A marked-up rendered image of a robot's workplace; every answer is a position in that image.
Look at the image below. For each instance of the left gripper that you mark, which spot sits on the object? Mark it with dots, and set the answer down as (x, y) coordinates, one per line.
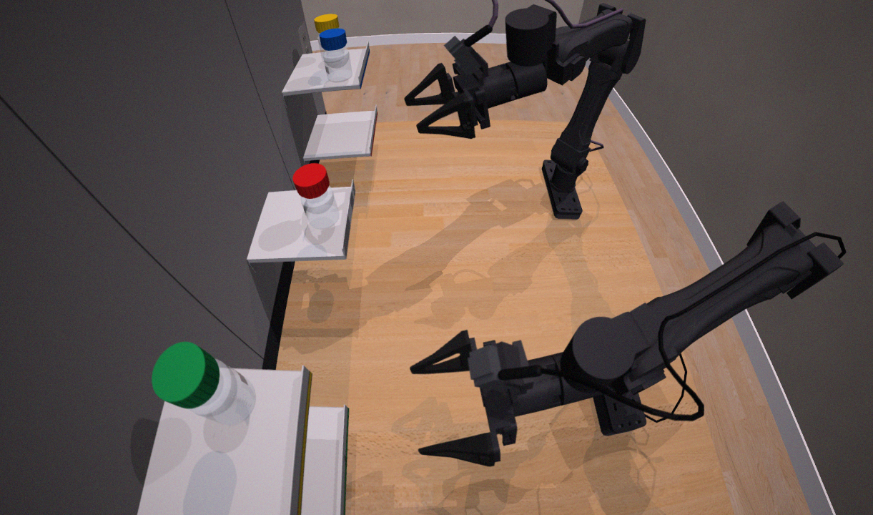
(528, 395)

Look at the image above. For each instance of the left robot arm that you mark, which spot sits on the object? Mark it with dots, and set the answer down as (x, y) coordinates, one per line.
(602, 348)

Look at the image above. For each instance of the clear glass bottle with red cap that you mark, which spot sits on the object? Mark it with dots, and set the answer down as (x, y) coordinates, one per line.
(316, 195)

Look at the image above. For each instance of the white bottle with green cap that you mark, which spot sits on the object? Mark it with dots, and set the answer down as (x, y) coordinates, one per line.
(187, 376)

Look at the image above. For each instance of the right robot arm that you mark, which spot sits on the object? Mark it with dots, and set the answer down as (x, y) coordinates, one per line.
(531, 37)

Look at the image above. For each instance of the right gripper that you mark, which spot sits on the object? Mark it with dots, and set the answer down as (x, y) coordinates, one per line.
(497, 91)

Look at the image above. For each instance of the clear bottle with blue cap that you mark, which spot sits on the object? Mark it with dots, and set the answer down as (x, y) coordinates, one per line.
(336, 55)

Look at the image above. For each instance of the white bottle with yellow cap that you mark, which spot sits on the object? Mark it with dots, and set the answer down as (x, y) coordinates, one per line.
(325, 22)

